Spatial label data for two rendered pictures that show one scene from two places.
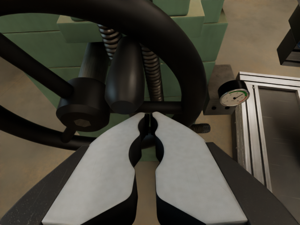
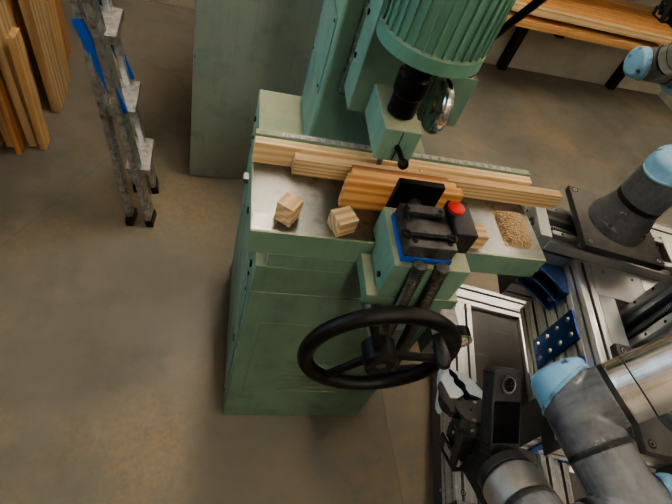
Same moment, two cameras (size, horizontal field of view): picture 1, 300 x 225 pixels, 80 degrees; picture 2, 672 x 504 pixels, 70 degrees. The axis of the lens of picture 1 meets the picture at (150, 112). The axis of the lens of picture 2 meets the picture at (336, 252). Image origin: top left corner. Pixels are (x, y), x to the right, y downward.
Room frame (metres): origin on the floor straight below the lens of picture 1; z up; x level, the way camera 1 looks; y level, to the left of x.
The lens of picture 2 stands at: (-0.21, 0.41, 1.54)
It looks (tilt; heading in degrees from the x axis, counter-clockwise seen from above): 49 degrees down; 333
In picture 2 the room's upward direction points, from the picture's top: 23 degrees clockwise
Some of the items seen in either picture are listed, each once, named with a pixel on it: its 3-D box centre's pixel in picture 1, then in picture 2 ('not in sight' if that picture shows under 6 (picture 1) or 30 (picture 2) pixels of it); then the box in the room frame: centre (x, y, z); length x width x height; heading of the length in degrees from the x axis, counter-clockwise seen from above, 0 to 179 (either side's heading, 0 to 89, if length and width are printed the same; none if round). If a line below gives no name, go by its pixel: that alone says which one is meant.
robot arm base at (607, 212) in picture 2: not in sight; (628, 211); (0.48, -0.66, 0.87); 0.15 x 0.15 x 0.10
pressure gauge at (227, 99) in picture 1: (231, 94); (455, 337); (0.24, -0.19, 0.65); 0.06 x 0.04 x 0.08; 86
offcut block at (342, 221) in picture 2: not in sight; (342, 221); (0.34, 0.14, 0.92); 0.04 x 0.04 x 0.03; 20
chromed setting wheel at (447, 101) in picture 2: not in sight; (436, 104); (0.59, -0.08, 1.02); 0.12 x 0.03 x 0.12; 176
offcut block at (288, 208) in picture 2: not in sight; (288, 209); (0.36, 0.24, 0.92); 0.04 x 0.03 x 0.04; 143
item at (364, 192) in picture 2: not in sight; (400, 197); (0.40, 0.02, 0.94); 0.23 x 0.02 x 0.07; 86
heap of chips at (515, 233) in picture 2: not in sight; (515, 226); (0.36, -0.25, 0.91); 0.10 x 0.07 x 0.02; 176
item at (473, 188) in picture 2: not in sight; (434, 182); (0.46, -0.08, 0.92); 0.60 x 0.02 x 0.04; 86
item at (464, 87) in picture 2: not in sight; (444, 92); (0.65, -0.12, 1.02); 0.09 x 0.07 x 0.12; 86
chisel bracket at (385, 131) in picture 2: not in sight; (391, 125); (0.49, 0.05, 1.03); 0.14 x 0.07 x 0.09; 176
